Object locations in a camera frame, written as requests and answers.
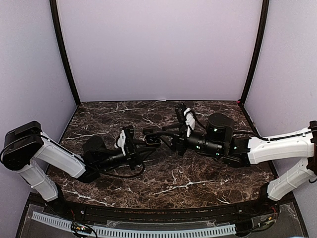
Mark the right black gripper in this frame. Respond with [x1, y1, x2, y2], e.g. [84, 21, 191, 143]
[157, 122, 223, 157]

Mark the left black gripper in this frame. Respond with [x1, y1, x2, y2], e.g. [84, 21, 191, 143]
[96, 139, 156, 171]

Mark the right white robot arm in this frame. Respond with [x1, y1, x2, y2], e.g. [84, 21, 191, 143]
[157, 113, 317, 215]

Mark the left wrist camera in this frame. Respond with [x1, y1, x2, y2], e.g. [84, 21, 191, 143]
[114, 125, 134, 149]

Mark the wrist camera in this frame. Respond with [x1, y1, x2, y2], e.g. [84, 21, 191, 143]
[174, 103, 196, 137]
[114, 125, 134, 149]

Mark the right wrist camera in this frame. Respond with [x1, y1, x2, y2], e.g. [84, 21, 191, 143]
[174, 103, 196, 137]

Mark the black front rail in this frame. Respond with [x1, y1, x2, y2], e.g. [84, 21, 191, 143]
[65, 201, 260, 223]

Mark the white slotted cable duct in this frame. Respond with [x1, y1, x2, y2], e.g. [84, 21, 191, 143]
[31, 212, 236, 238]

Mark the right black frame post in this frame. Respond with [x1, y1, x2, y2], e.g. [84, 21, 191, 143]
[239, 0, 269, 107]

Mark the black frame post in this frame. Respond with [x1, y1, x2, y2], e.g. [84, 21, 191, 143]
[239, 0, 269, 107]
[49, 0, 81, 107]

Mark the left black frame post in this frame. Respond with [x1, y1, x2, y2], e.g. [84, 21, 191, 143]
[49, 0, 81, 107]

